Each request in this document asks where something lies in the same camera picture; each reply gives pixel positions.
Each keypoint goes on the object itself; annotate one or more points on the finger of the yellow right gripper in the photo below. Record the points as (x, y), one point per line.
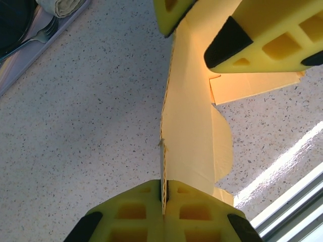
(169, 15)
(277, 37)

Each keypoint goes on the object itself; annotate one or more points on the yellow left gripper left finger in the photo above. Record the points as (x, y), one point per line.
(126, 221)

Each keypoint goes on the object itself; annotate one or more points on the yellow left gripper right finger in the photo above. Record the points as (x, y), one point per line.
(202, 221)

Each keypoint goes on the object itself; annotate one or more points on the yellow paper box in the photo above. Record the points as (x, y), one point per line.
(186, 113)

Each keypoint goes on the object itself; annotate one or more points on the folded beige cloth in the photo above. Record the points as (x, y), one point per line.
(65, 7)

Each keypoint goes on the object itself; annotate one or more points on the metal fork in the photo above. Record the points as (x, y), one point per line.
(43, 35)

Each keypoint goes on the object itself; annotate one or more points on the black round plate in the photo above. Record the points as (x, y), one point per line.
(12, 25)

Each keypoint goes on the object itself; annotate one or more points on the lavender plastic tray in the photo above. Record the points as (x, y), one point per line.
(15, 75)

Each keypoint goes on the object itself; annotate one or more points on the aluminium enclosure frame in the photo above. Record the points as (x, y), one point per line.
(297, 206)

